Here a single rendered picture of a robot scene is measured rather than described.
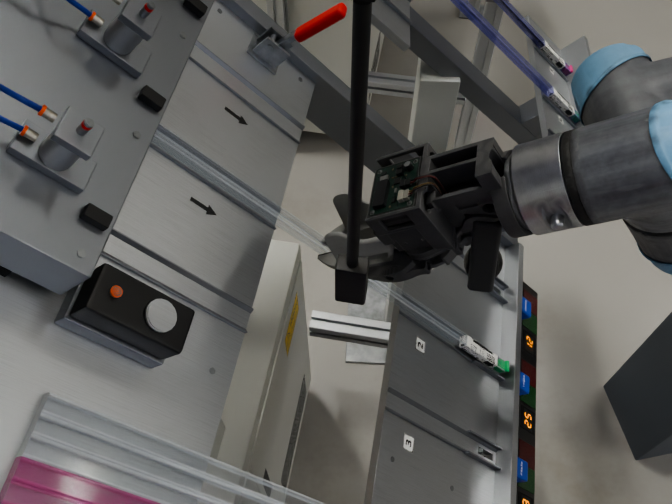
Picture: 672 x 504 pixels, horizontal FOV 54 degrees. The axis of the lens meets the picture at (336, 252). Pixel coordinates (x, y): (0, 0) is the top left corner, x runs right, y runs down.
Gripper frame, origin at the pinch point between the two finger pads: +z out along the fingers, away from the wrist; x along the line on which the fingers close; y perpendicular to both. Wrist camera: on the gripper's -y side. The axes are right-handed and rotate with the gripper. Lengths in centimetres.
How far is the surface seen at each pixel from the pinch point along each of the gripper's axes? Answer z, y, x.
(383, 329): 31, -54, -23
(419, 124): 6.6, -20.8, -39.3
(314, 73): 1.7, 7.8, -19.0
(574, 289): 10, -107, -59
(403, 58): 55, -76, -140
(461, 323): -3.1, -21.7, -2.8
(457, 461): -3.4, -22.9, 13.5
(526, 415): -5.3, -37.4, 2.8
